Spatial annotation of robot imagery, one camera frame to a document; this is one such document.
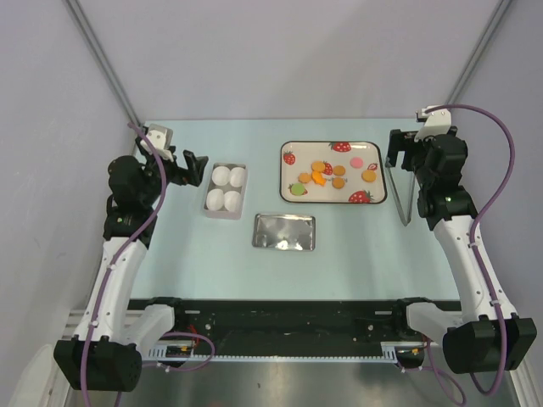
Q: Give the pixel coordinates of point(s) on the white paper cup far left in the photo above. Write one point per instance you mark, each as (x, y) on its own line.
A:
(220, 175)

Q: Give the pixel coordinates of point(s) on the metal tongs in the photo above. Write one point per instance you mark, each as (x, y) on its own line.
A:
(404, 212)

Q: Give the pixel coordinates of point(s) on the brown round cookie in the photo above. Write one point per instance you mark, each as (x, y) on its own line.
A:
(339, 170)
(338, 183)

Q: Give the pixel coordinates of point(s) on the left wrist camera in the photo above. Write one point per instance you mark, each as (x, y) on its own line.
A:
(160, 138)

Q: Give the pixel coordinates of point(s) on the white paper cup near right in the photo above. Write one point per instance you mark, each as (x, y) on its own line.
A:
(232, 201)

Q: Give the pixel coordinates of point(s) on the white paper cup near left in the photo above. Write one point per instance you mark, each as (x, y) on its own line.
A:
(215, 200)

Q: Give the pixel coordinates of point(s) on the white cable duct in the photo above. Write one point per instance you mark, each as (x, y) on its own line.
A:
(388, 353)

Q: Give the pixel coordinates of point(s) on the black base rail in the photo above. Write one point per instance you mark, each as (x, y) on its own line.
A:
(291, 328)

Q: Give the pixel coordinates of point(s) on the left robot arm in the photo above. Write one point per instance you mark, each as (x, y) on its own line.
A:
(105, 353)

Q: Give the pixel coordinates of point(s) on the orange flower cookie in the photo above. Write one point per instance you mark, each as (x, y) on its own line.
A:
(304, 178)

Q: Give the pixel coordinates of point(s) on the strawberry print tray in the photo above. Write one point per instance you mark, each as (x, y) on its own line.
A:
(298, 156)

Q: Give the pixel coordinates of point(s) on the orange sandwich cookie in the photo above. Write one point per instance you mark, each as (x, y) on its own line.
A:
(369, 175)

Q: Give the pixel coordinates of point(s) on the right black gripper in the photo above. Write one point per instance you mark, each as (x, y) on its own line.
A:
(404, 142)

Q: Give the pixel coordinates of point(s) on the white paper cup far right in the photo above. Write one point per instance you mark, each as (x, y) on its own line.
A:
(237, 177)

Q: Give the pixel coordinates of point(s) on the silver tin lid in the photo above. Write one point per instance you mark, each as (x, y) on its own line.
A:
(284, 232)

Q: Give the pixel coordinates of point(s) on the white rectangular tin box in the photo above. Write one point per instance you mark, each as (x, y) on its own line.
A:
(223, 213)

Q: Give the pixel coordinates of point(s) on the white paper cup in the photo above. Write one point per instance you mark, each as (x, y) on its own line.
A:
(215, 200)
(237, 177)
(232, 201)
(220, 175)

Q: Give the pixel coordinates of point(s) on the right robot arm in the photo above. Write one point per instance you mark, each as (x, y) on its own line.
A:
(489, 334)

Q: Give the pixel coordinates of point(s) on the green round cookie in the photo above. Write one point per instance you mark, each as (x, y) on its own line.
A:
(297, 189)

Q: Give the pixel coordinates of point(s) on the orange fish cookie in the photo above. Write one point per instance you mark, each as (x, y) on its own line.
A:
(318, 178)

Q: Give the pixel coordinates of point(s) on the pink round cookie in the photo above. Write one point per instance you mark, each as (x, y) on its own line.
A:
(356, 162)

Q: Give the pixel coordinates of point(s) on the yellow round waffle cookie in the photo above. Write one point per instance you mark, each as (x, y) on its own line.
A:
(318, 166)

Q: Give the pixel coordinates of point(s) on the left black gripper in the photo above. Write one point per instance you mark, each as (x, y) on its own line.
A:
(181, 175)

